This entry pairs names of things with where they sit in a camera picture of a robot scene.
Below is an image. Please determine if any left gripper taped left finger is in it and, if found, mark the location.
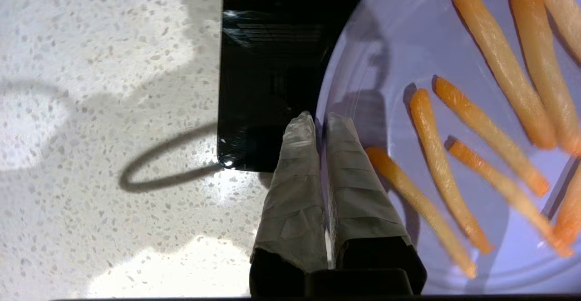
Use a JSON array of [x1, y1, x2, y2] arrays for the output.
[[249, 110, 330, 298]]

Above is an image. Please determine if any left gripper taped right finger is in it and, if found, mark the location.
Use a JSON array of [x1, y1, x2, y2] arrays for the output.
[[325, 113, 428, 295]]

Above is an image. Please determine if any lilac round plate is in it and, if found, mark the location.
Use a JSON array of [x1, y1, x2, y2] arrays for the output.
[[315, 0, 581, 296]]

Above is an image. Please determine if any black induction cooktop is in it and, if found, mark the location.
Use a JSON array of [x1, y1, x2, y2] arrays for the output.
[[217, 0, 379, 173]]

